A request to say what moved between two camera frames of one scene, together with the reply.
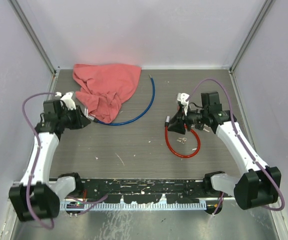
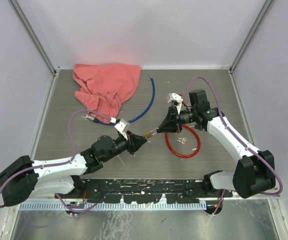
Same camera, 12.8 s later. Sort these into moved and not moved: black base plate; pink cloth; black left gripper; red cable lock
Moved: black left gripper
Not moved: red cable lock; pink cloth; black base plate
